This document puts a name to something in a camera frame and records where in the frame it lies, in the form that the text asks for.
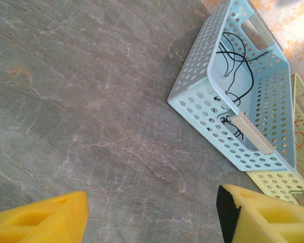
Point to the light blue plastic basket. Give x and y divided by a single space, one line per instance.
192 86

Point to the pale green plastic basket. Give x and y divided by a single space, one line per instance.
276 182

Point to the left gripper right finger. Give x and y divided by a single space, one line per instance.
268 222

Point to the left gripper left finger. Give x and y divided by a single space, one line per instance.
40 222

